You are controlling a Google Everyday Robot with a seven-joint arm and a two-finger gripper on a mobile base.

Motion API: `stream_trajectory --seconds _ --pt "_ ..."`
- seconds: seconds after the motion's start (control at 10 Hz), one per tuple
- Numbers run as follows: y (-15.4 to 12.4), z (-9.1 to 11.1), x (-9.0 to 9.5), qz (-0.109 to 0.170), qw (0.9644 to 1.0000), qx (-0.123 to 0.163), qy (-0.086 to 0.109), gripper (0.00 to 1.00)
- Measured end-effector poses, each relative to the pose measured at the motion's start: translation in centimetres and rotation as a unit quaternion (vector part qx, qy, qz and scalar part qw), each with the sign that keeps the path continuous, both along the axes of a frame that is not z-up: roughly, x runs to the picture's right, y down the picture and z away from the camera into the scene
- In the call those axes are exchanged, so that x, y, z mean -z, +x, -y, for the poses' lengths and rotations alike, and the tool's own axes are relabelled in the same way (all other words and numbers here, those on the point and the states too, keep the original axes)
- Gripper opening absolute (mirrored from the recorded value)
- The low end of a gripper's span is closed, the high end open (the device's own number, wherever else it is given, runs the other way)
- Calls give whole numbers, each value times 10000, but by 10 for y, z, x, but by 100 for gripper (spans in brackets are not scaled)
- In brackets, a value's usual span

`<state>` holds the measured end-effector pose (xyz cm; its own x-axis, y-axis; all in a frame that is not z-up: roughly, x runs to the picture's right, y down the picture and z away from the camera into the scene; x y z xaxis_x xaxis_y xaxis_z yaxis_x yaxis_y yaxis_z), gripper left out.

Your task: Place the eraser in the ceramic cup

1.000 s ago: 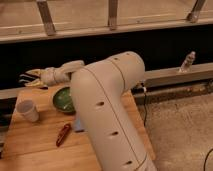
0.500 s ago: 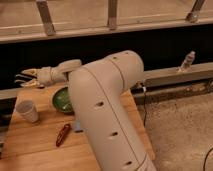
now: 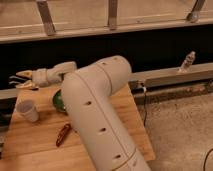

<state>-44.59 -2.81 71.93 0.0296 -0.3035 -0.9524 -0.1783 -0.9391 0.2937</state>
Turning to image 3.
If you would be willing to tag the metal bracket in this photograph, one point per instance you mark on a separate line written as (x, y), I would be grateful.
(112, 14)
(46, 17)
(193, 15)

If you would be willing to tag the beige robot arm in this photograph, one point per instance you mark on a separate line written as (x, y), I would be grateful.
(85, 94)

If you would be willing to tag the middle metal bracket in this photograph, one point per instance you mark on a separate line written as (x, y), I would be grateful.
(112, 14)

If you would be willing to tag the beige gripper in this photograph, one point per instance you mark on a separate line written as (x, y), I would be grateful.
(39, 78)

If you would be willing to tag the green ceramic bowl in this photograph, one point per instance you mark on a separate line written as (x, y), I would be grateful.
(58, 103)

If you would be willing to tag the left metal bracket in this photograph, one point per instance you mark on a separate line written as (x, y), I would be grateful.
(46, 17)

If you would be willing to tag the clear plastic bottle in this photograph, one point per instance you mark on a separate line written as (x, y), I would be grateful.
(188, 61)

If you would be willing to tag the right metal bracket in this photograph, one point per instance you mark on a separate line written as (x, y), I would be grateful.
(193, 15)

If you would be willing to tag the translucent plastic cup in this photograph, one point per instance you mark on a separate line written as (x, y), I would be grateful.
(28, 110)

